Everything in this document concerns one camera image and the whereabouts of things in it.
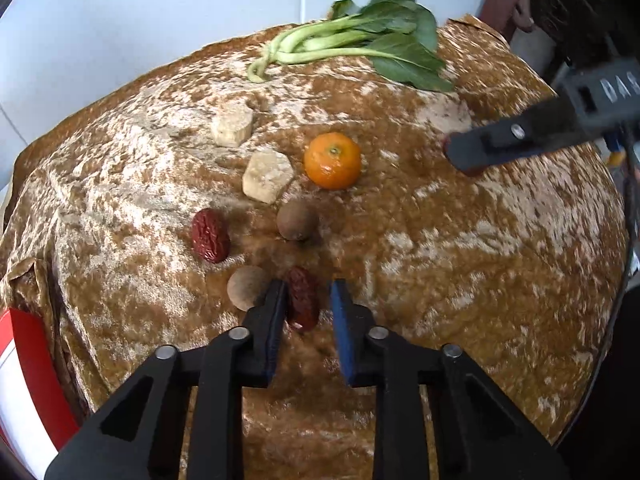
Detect brown longan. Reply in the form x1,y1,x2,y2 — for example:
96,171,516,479
226,266,273,309
276,198,319,242

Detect orange tangerine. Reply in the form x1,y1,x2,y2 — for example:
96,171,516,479
303,132,363,191

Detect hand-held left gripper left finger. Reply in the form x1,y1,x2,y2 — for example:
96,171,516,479
44,279,289,480

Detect brown wooden furniture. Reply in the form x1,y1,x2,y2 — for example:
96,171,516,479
479,0,537,47

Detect green bok choy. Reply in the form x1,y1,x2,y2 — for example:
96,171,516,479
247,0,455,93

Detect dark cloth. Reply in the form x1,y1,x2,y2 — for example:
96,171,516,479
525,0,640,68

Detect red and white box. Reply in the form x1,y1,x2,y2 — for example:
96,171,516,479
0,307,81,480

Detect red date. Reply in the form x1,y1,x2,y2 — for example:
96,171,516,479
284,266,321,333
191,208,232,264

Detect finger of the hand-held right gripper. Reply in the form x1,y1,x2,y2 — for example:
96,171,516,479
444,94,584,177

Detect beige sugar block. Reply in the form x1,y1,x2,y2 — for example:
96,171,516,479
242,147,295,204
210,106,254,149

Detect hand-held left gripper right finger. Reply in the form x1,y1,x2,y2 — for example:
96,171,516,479
329,279,572,480

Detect brown velvet tablecloth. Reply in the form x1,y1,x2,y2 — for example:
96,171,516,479
0,14,632,480

